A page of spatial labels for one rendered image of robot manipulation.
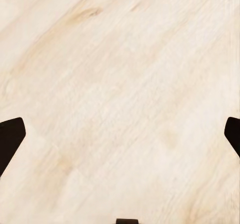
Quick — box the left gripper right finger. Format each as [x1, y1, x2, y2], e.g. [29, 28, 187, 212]
[224, 116, 240, 157]

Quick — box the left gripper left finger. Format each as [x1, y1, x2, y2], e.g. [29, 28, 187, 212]
[0, 117, 26, 177]

